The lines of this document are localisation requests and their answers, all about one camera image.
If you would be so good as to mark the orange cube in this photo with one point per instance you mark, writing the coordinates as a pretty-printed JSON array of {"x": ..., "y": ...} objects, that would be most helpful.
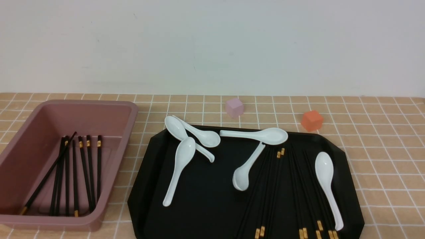
[{"x": 312, "y": 120}]

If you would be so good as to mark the pink plastic bin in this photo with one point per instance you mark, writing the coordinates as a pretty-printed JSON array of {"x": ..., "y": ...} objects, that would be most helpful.
[{"x": 34, "y": 148}]

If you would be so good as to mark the white spoon under left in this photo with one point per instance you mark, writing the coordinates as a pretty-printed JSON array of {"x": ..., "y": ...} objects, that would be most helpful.
[{"x": 179, "y": 132}]

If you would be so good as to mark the white spoon top left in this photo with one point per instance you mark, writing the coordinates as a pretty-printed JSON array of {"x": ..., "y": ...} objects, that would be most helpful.
[{"x": 208, "y": 139}]

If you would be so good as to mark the white spoon far left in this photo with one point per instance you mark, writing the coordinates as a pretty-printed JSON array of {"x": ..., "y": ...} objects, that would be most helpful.
[{"x": 184, "y": 154}]

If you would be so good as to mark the purple cube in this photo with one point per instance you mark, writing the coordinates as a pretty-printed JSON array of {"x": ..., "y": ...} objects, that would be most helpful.
[{"x": 234, "y": 108}]

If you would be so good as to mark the white spoon top centre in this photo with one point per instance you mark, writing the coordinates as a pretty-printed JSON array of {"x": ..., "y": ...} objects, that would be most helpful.
[{"x": 269, "y": 136}]

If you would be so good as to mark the black octagonal tray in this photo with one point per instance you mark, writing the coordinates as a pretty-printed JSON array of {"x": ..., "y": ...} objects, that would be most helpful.
[{"x": 207, "y": 206}]

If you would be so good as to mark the diagonal chopstick in bin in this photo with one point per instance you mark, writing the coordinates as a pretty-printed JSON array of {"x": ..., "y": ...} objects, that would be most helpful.
[{"x": 32, "y": 198}]

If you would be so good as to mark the white spoon right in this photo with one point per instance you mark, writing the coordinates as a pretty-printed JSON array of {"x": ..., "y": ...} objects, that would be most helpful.
[{"x": 324, "y": 170}]

